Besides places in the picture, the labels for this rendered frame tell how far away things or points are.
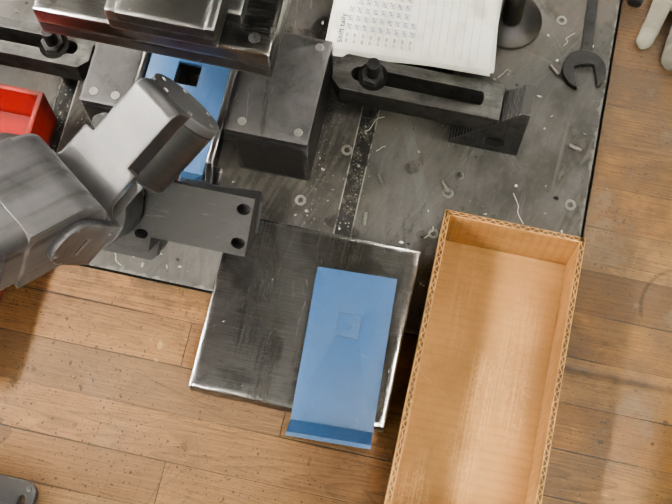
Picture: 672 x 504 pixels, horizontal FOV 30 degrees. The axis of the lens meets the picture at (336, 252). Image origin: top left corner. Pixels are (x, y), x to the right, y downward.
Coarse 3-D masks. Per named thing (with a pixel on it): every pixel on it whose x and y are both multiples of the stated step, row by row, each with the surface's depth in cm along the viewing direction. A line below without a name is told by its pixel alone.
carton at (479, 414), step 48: (480, 240) 110; (528, 240) 107; (576, 240) 105; (432, 288) 104; (480, 288) 110; (528, 288) 110; (576, 288) 104; (432, 336) 109; (480, 336) 109; (528, 336) 109; (432, 384) 108; (480, 384) 108; (528, 384) 108; (432, 432) 107; (480, 432) 107; (528, 432) 107; (432, 480) 105; (480, 480) 105; (528, 480) 105
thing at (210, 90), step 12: (156, 60) 108; (168, 60) 108; (180, 60) 108; (156, 72) 108; (168, 72) 108; (204, 72) 108; (216, 72) 108; (228, 72) 108; (180, 84) 107; (204, 84) 107; (216, 84) 107; (204, 96) 107; (216, 96) 107; (216, 108) 107; (216, 120) 106; (204, 156) 105; (192, 168) 105; (204, 168) 105; (180, 180) 102
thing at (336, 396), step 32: (320, 288) 108; (352, 288) 108; (384, 288) 108; (320, 320) 108; (384, 320) 108; (320, 352) 107; (352, 352) 107; (384, 352) 107; (320, 384) 106; (352, 384) 106; (320, 416) 105; (352, 416) 105
